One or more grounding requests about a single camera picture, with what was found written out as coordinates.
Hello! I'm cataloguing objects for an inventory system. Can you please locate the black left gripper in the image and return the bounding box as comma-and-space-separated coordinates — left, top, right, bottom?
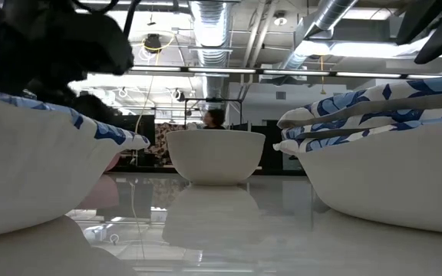
0, 0, 135, 124

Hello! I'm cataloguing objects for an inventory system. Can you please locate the beige bowl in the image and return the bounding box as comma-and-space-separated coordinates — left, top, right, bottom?
166, 129, 266, 187

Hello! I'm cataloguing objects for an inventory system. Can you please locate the large black monitor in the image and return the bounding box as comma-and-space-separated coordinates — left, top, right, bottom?
123, 113, 156, 153

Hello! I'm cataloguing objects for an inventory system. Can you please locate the floral patterned panel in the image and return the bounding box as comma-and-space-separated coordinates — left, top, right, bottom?
153, 122, 186, 166

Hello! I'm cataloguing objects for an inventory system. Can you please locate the person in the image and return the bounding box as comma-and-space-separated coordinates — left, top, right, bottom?
201, 108, 226, 130

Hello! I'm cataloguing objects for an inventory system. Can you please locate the black bar with light strips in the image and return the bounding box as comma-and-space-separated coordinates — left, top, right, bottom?
90, 64, 442, 81

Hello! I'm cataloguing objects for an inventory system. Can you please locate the thin yellow hanging cable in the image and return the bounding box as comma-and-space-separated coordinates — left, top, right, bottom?
130, 34, 176, 166

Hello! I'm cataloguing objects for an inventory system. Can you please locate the black ceiling cable reel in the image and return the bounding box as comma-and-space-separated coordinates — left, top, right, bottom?
143, 33, 163, 54

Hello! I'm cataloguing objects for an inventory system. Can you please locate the silver ceiling duct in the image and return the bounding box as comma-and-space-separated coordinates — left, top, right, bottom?
278, 0, 360, 74
189, 0, 233, 112

